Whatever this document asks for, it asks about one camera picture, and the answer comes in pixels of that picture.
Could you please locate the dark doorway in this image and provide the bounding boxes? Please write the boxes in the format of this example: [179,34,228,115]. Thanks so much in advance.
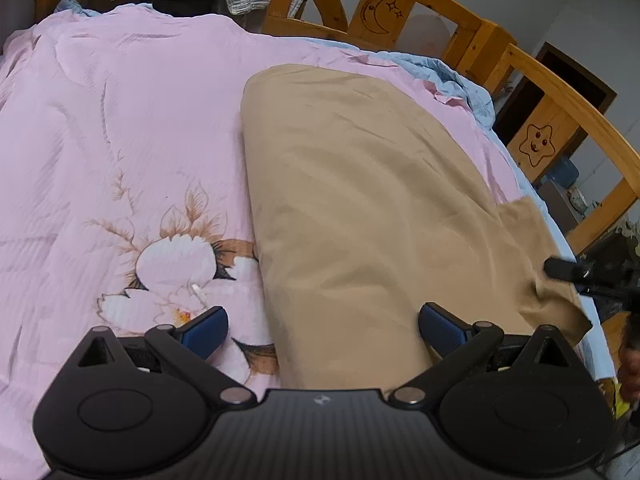
[487,42,617,153]

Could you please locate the tan hooded zip jacket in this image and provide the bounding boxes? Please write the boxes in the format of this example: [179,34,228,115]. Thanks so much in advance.
[241,65,591,392]

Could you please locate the pink floral quilt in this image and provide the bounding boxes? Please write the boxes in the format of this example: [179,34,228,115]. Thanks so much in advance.
[1,4,521,479]

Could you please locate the blue bucket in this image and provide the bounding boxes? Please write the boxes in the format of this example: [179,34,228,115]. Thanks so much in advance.
[544,156,579,190]

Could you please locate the wooden bed frame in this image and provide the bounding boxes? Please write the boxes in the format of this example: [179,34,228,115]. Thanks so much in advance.
[35,0,639,255]

